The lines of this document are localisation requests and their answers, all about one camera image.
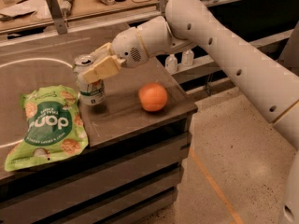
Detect grey metal bracket left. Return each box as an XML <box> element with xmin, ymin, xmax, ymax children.
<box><xmin>46</xmin><ymin>0</ymin><xmax>67</xmax><ymax>35</ymax></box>

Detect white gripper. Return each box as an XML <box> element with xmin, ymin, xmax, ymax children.
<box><xmin>78</xmin><ymin>27</ymin><xmax>149</xmax><ymax>84</ymax></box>

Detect left clear sanitizer bottle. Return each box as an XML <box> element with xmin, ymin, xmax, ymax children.
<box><xmin>164</xmin><ymin>54</ymin><xmax>178</xmax><ymax>74</ymax></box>

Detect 7up soda can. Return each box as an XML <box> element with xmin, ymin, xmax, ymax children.
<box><xmin>73</xmin><ymin>54</ymin><xmax>106</xmax><ymax>105</ymax></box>

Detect right clear sanitizer bottle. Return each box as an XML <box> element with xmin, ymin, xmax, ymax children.
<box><xmin>181</xmin><ymin>49</ymin><xmax>194</xmax><ymax>66</ymax></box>

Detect orange fruit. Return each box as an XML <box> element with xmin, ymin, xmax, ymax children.
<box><xmin>138</xmin><ymin>83</ymin><xmax>168</xmax><ymax>112</ymax></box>

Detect dark counter cabinet drawers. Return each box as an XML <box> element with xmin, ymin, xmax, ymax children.
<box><xmin>0</xmin><ymin>113</ymin><xmax>192</xmax><ymax>224</ymax></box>

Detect clear sanitizer bottle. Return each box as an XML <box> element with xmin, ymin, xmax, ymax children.
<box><xmin>164</xmin><ymin>54</ymin><xmax>178</xmax><ymax>74</ymax></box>
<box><xmin>181</xmin><ymin>49</ymin><xmax>194</xmax><ymax>66</ymax></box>

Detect grey handheld tool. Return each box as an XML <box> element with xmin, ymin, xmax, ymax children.
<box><xmin>61</xmin><ymin>0</ymin><xmax>74</xmax><ymax>17</ymax></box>

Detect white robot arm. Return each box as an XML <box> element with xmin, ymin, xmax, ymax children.
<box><xmin>81</xmin><ymin>0</ymin><xmax>299</xmax><ymax>150</ymax></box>

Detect white paper sheets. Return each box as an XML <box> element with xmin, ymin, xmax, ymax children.
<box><xmin>0</xmin><ymin>0</ymin><xmax>50</xmax><ymax>21</ymax></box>

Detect green rice chip bag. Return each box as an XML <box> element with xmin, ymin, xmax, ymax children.
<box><xmin>4</xmin><ymin>85</ymin><xmax>89</xmax><ymax>172</ymax></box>

